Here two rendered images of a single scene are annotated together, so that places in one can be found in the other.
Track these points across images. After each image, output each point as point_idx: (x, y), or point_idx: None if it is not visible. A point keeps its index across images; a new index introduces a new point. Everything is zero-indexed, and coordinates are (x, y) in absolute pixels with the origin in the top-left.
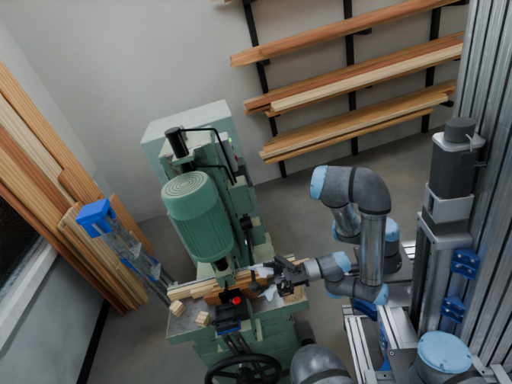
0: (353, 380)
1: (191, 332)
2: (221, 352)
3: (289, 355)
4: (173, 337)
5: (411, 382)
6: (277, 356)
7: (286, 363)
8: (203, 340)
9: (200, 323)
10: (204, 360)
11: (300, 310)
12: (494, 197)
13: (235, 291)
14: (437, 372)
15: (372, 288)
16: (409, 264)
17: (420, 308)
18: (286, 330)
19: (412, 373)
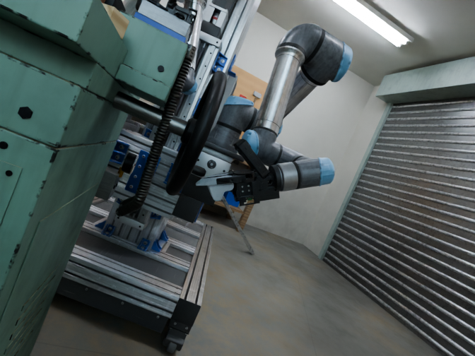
0: (51, 313)
1: (114, 30)
2: (169, 90)
3: (88, 207)
4: (102, 6)
5: (225, 140)
6: (85, 205)
7: (74, 234)
8: (99, 81)
9: (122, 20)
10: (49, 178)
11: (137, 98)
12: (241, 18)
13: (124, 6)
14: (249, 108)
15: (194, 71)
16: None
17: None
18: (118, 134)
19: (223, 134)
